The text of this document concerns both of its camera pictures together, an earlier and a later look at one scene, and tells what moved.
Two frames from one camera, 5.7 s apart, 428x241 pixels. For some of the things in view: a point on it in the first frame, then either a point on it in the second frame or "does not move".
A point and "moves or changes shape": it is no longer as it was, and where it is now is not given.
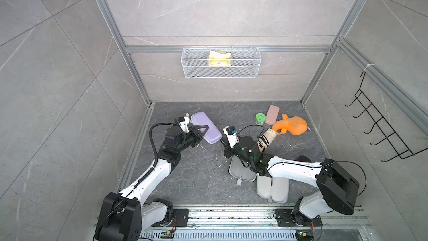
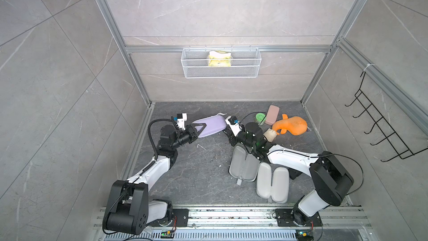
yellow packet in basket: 219,58 does not move
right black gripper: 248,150 -> 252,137
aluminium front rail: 327,222 does not move
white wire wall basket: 220,63 does not move
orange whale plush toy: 295,125 does not move
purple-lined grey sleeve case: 213,134 moves or changes shape
